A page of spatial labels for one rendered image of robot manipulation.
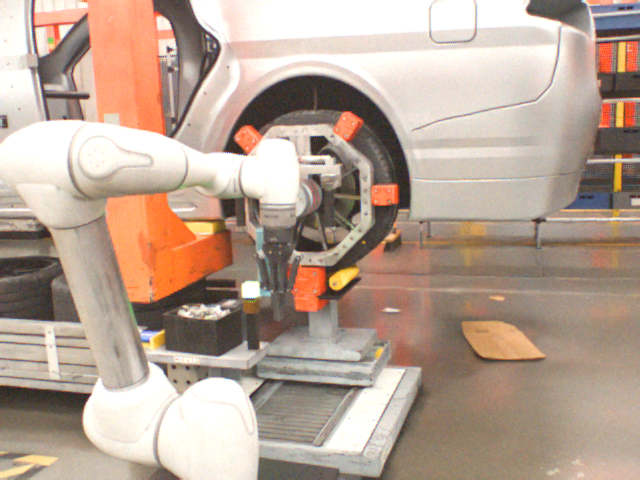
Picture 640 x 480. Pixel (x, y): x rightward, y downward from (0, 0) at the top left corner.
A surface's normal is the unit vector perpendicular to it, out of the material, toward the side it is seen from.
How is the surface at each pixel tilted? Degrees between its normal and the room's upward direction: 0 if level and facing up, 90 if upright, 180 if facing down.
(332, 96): 90
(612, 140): 83
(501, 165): 90
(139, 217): 90
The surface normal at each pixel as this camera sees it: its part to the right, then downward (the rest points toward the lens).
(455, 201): -0.30, 0.17
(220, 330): 0.90, 0.04
